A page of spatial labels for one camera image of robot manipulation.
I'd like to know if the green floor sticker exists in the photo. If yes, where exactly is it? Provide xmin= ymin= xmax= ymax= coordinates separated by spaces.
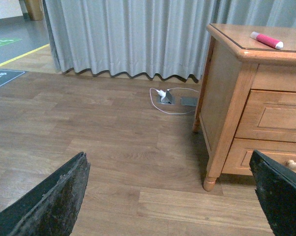
xmin=0 ymin=38 xmax=21 ymax=47

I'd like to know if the bottom drawer wooden knob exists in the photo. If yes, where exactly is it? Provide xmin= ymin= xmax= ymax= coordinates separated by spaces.
xmin=286 ymin=160 xmax=296 ymax=170

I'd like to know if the open metal floor socket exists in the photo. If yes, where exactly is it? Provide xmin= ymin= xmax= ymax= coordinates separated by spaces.
xmin=157 ymin=89 xmax=175 ymax=105

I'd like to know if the wooden door frame post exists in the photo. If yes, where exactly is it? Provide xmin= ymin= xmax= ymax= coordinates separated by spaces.
xmin=25 ymin=0 xmax=43 ymax=21

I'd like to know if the pink marker with white caps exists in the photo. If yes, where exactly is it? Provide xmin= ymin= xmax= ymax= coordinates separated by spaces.
xmin=250 ymin=31 xmax=284 ymax=50

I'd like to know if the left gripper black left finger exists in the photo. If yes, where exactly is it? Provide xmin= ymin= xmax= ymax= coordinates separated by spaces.
xmin=0 ymin=152 xmax=90 ymax=236

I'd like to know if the white charger plug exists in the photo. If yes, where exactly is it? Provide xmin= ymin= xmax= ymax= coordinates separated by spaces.
xmin=156 ymin=90 xmax=166 ymax=97

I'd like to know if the wooden nightstand cabinet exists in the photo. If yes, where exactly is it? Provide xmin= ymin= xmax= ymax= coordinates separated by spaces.
xmin=193 ymin=23 xmax=296 ymax=191

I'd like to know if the dark floor sign sticker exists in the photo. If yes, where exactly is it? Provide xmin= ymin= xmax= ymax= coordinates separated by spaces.
xmin=0 ymin=69 xmax=25 ymax=87

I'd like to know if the grey curtain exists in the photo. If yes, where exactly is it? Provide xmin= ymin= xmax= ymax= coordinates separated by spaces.
xmin=42 ymin=0 xmax=296 ymax=79

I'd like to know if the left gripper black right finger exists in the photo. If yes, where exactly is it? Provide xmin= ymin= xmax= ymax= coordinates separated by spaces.
xmin=249 ymin=150 xmax=296 ymax=236

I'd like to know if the white charger cable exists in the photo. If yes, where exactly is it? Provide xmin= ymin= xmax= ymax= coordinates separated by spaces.
xmin=149 ymin=87 xmax=200 ymax=115

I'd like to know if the closed metal floor plate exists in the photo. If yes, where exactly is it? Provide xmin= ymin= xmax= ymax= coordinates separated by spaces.
xmin=180 ymin=97 xmax=198 ymax=107

